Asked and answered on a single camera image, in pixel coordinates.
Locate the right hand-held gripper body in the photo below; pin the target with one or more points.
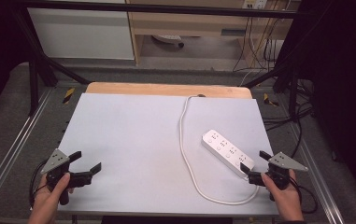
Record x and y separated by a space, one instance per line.
283 161

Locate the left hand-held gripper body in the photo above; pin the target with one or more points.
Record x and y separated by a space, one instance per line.
57 159

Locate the person's right hand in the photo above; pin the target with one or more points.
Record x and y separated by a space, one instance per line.
286 202

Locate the person's left hand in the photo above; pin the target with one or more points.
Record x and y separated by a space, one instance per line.
46 200

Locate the yellow black tape strip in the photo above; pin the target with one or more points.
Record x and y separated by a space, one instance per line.
269 100
68 95

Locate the black metal stand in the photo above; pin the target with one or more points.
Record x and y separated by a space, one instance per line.
34 84
293 90

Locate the wooden board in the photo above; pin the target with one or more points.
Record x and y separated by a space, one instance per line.
166 89

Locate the white cabinet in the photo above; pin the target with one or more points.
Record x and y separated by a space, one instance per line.
82 34

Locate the small white power strip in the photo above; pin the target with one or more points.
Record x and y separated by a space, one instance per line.
168 38

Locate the aluminium rail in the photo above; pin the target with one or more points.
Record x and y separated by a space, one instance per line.
10 155
317 177

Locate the white wall socket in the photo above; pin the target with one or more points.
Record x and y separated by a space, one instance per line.
255 3

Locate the black metal frame bar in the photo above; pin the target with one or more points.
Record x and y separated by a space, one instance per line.
166 8

